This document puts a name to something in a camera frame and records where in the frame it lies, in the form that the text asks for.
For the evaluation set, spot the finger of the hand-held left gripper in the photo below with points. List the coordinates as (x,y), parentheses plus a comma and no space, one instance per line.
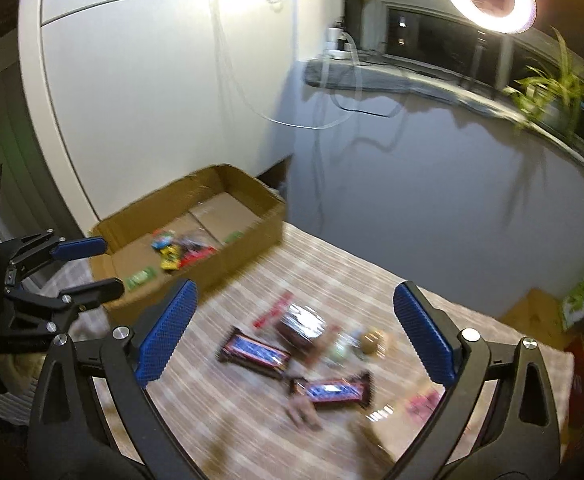
(96,291)
(79,247)

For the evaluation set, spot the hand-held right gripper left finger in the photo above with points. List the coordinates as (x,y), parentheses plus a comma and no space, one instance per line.
(166,335)

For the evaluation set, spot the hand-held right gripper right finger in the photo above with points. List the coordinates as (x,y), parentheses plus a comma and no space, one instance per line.
(424,335)

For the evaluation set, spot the packaged brown egg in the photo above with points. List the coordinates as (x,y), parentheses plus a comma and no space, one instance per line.
(369,342)

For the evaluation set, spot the bagged sliced bread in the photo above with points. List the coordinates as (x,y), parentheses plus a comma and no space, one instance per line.
(412,410)

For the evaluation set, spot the yellow snack packet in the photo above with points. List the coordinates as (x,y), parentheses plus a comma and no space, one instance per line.
(171,257)

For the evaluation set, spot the blue snack packet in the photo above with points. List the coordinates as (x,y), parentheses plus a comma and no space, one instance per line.
(162,243)

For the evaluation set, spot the clear packet green snack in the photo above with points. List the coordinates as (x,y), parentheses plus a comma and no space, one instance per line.
(343,350)

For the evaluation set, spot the brown chocolate bar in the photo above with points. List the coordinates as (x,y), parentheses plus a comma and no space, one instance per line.
(254,353)
(332,391)

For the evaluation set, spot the small green snack packet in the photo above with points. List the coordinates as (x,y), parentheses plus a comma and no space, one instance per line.
(234,236)

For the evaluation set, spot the brown cardboard box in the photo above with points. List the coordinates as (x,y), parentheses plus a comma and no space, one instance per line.
(252,247)

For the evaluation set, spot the beige cloth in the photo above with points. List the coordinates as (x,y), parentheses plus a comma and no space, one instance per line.
(21,367)

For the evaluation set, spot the red stick snack packet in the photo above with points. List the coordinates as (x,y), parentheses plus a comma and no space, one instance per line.
(272,311)

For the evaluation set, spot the checked blanket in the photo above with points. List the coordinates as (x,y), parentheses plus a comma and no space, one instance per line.
(252,410)

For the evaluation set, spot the clear packet dark snack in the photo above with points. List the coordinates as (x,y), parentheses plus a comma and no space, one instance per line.
(304,331)

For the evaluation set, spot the potted spider plant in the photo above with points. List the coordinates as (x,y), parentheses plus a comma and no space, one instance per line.
(554,95)

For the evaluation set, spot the black light stand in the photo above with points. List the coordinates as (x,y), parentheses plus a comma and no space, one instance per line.
(479,55)

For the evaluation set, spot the white power strip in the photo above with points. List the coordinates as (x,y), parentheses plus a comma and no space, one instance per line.
(339,53)

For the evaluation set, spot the white charger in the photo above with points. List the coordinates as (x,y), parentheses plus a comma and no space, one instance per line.
(333,35)

